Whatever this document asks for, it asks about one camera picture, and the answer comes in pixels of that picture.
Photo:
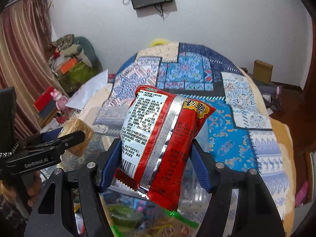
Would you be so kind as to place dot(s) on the orange box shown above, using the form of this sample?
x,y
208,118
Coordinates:
x,y
67,65

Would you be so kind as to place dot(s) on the grey stuffed cushion pile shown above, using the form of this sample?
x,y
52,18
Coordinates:
x,y
78,47

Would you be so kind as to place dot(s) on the golden cupcake snack pack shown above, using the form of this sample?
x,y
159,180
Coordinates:
x,y
75,125

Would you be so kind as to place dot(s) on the white pillow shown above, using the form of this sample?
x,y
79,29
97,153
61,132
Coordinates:
x,y
87,90

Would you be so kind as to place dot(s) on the red snack bag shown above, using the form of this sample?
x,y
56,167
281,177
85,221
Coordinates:
x,y
156,139

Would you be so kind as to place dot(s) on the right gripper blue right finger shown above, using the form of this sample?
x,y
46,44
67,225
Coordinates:
x,y
256,213

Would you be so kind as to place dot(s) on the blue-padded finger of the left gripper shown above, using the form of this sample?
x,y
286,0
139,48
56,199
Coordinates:
x,y
51,135

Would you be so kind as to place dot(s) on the striped pink curtain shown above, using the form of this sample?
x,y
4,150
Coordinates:
x,y
25,51

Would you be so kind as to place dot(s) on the person's left hand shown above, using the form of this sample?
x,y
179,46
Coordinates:
x,y
33,190

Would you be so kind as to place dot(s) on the red box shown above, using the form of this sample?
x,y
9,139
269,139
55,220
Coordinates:
x,y
42,101

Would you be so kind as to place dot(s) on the pink slipper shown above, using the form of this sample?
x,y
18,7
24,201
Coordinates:
x,y
301,194

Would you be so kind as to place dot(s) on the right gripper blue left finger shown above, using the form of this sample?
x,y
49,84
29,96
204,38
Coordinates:
x,y
53,214

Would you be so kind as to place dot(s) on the clear plastic storage bin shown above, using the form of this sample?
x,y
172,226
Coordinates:
x,y
194,199

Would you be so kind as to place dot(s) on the green patterned box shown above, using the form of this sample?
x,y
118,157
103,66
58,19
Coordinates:
x,y
77,76

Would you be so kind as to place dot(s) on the green jelly cup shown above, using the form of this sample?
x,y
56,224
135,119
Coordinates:
x,y
124,216

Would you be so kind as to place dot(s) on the pink plush toy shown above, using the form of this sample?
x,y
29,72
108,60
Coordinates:
x,y
60,101

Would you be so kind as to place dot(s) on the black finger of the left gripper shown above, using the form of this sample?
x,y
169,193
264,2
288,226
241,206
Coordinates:
x,y
69,140

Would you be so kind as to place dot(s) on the patchwork patterned bedspread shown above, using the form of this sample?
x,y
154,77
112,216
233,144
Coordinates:
x,y
239,133

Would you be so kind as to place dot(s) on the brown cardboard box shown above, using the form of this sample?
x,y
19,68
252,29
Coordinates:
x,y
262,71

